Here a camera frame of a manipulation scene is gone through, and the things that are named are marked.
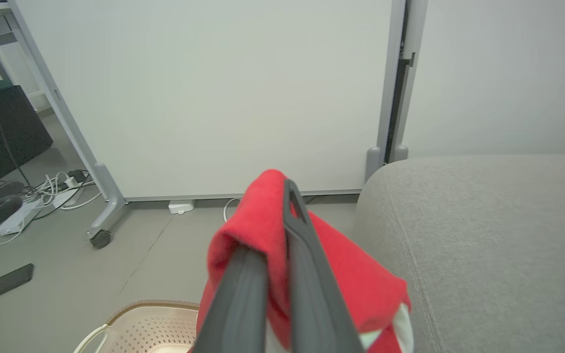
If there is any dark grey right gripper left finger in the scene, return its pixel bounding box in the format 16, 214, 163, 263
192, 246, 269, 353

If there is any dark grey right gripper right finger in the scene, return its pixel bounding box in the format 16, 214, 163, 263
283, 179, 364, 353

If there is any red and white garment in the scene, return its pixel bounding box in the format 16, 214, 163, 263
188, 169, 414, 353

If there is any beige perforated laundry basket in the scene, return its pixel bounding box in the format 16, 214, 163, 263
73, 300, 200, 353

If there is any white power adapter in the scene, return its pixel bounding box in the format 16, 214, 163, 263
168, 200, 196, 215

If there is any grey fabric sofa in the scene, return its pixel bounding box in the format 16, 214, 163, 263
352, 155, 565, 353

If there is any white rolling partition board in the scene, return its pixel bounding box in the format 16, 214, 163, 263
7, 0, 407, 249

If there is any white power strip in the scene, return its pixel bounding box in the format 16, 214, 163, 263
0, 186, 85, 236

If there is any black smartphone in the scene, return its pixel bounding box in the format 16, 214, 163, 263
0, 263, 35, 305

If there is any black computer tower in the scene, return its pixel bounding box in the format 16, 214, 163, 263
0, 85, 54, 180

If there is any white partition panel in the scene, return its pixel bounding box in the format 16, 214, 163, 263
391, 0, 565, 163

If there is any white cable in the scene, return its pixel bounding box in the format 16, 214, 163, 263
223, 198, 242, 223

